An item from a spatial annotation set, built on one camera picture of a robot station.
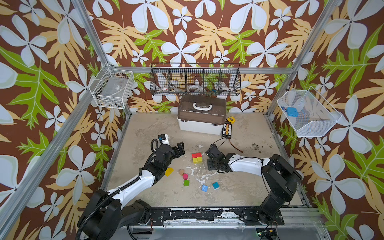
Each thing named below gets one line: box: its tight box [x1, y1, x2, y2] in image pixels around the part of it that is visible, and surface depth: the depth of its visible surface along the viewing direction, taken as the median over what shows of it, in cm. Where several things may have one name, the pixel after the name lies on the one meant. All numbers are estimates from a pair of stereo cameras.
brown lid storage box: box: [177, 94, 227, 135], surface depth 98 cm
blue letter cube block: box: [201, 184, 209, 192], surface depth 84 cm
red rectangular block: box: [191, 152, 202, 159], surface depth 97 cm
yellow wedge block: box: [165, 167, 174, 177], surface depth 91 cm
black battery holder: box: [221, 121, 233, 139], surface depth 110 cm
